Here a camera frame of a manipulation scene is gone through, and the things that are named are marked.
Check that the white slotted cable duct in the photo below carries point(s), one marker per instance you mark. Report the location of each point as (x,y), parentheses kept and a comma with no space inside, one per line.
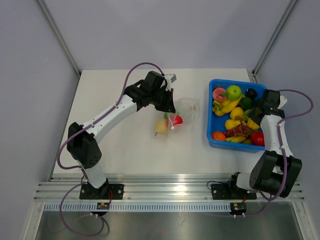
(149,207)

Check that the red apple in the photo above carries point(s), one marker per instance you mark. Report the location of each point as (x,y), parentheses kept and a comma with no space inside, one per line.
(175,120)

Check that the left small circuit board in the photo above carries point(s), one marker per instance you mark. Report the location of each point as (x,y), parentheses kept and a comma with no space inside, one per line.
(103,206)

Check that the red grape bunch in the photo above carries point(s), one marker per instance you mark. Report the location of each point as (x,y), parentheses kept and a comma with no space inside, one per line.
(238,131)

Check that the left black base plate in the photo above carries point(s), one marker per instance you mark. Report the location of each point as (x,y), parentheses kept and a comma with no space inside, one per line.
(108,191)

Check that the yellow bell pepper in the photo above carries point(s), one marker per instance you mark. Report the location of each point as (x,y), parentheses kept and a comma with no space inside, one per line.
(252,125)

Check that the right aluminium frame post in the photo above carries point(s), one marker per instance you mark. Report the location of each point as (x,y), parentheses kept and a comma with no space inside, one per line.
(284,19)

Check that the blue plastic bin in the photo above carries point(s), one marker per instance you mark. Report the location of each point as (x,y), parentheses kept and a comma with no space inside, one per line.
(217,123)

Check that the left aluminium frame post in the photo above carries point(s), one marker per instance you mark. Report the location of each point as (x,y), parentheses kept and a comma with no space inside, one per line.
(48,17)

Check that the clear zip top bag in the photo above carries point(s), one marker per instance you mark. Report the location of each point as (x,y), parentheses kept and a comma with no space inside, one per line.
(187,108)

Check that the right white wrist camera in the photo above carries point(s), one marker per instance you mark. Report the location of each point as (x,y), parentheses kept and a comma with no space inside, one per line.
(283,101)

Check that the aluminium rail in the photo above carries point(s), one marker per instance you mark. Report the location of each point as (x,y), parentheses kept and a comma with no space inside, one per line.
(137,187)

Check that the pink peach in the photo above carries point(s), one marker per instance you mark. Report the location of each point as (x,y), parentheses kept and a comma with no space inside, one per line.
(219,94)

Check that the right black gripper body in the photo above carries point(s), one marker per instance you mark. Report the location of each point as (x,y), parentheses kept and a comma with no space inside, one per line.
(258,104)

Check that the small circuit board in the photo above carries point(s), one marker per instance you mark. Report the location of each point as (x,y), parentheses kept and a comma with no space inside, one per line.
(103,206)
(238,208)

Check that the small yellow banana bunch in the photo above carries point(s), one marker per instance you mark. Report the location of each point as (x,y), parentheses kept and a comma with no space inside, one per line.
(225,107)

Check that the dark green avocado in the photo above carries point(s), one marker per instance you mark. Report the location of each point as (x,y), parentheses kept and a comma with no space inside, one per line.
(246,103)

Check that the pale yellow pear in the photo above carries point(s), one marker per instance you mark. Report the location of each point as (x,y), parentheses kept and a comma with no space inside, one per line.
(161,126)

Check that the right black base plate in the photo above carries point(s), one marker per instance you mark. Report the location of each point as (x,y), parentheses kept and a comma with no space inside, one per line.
(225,191)

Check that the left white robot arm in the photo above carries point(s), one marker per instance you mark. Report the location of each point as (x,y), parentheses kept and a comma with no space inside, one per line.
(85,138)

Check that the orange persimmon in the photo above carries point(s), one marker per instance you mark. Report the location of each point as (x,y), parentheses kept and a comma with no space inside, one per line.
(218,136)

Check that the yellow lemon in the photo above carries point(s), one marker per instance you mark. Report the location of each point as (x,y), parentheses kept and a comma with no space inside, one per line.
(237,114)

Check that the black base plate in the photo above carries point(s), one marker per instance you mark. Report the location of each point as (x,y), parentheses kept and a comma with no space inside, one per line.
(108,191)
(225,191)

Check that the right small circuit board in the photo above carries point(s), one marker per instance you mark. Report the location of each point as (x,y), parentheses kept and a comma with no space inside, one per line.
(238,208)

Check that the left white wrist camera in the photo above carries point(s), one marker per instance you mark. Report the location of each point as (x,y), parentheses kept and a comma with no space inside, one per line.
(170,78)

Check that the green watermelon toy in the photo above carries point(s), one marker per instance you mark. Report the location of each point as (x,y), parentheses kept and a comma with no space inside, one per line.
(167,115)

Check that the yellow banana bunch front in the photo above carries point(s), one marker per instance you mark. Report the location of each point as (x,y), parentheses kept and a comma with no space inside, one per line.
(236,139)

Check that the dark purple mangosteen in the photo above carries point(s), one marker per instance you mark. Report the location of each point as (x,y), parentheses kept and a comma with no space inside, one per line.
(251,93)

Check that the green apple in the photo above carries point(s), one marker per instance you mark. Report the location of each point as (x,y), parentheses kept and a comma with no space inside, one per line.
(233,92)

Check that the aluminium frame post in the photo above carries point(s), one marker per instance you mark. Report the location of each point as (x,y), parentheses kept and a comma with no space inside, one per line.
(284,19)
(48,17)

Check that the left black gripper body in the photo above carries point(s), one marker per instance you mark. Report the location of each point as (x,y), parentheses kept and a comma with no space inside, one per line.
(153,94)

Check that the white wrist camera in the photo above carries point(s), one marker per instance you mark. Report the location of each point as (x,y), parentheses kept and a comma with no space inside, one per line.
(283,101)
(170,78)

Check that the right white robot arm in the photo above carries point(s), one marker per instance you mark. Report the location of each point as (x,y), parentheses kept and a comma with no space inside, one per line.
(277,169)

